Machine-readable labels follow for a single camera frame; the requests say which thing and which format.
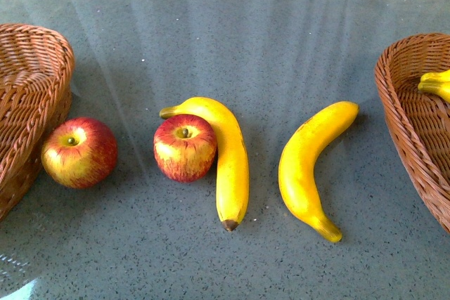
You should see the yellow banana brown tip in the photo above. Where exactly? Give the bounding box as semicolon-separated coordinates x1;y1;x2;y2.
160;97;250;232

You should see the red yellow apple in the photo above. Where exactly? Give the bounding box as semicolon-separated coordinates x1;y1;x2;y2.
41;117;118;189
153;114;217;183

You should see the yellow curved banana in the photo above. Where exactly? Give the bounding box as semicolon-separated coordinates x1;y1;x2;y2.
278;101;359;243

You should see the right brown wicker basket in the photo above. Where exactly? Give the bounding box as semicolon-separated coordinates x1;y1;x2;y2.
374;32;449;230

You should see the brown wicker basket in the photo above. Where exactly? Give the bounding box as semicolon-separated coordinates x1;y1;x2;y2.
374;32;449;230
1;23;75;219

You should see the left brown wicker basket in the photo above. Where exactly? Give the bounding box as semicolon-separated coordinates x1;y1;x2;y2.
1;23;75;219

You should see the yellow banana in basket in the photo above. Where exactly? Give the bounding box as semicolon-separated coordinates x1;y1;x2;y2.
418;70;450;103

